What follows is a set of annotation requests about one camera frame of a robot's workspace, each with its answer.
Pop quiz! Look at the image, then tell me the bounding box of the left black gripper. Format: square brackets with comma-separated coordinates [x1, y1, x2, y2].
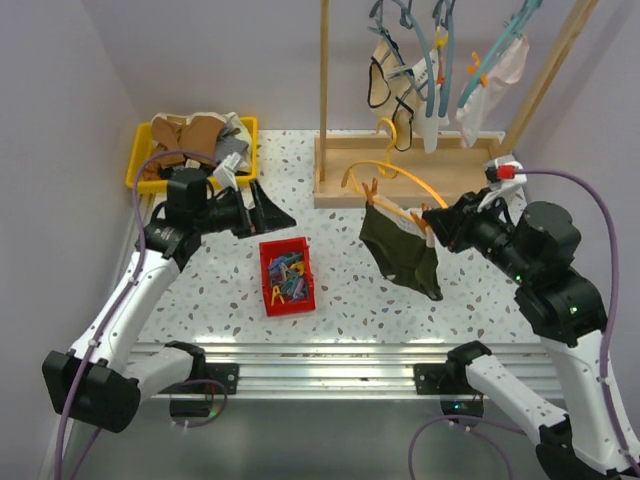
[193, 178, 295, 239]

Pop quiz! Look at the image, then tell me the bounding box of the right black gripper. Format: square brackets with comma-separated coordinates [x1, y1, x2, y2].
[423, 184, 535, 282]

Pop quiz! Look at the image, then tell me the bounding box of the dark green underwear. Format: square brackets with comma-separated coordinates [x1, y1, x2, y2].
[359, 204, 443, 301]

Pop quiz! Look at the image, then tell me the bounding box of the orange clothes hanger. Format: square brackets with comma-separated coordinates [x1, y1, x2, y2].
[340, 117, 449, 236]

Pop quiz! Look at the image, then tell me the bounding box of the white lettered underwear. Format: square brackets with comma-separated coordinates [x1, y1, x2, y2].
[394, 49, 449, 154]

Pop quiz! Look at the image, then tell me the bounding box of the grey-blue clothes hanger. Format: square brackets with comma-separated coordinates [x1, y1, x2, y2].
[368, 0, 441, 117]

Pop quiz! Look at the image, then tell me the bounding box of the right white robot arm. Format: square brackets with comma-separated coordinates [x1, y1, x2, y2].
[422, 192, 639, 479]

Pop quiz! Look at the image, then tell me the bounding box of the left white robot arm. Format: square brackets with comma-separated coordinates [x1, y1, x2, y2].
[42, 168, 296, 433]

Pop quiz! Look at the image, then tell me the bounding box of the orange clothespin on grey hanger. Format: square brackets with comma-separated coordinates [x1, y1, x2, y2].
[437, 58, 446, 86]

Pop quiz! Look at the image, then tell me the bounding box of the beige black-trimmed underwear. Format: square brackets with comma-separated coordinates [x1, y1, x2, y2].
[367, 37, 418, 152]

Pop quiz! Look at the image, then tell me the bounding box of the pink white underwear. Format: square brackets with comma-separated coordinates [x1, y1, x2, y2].
[455, 35, 530, 149]

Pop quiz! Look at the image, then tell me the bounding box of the yellow clothespin on hanger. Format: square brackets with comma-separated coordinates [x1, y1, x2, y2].
[434, 26, 448, 49]

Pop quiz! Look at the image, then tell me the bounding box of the teal clothes hanger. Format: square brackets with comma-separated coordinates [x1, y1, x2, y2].
[457, 0, 542, 108]

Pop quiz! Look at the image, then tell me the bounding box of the colourful clothespins pile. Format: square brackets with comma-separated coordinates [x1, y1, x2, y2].
[267, 252, 309, 306]

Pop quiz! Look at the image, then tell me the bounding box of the red clothespin bin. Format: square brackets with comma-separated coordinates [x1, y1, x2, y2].
[259, 237, 316, 317]

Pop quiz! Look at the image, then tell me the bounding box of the wooden drying rack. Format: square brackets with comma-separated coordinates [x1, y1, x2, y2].
[314, 1, 597, 209]

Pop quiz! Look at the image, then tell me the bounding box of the pile of clothes in bin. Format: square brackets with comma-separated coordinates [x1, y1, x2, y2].
[141, 112, 252, 181]

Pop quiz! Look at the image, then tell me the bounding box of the yellow plastic bin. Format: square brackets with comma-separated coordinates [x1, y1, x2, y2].
[125, 116, 258, 195]

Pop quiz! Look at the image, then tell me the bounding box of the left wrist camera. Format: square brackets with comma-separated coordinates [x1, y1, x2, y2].
[213, 152, 243, 191]

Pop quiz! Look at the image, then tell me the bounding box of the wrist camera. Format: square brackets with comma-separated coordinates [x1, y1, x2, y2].
[477, 154, 527, 212]
[213, 152, 243, 191]

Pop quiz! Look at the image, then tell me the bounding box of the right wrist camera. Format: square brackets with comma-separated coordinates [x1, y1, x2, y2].
[477, 154, 527, 212]

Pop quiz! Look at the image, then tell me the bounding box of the aluminium rail frame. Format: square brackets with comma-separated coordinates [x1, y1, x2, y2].
[37, 194, 601, 480]

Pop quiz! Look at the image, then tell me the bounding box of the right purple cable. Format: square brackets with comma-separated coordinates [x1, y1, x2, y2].
[407, 167, 633, 480]

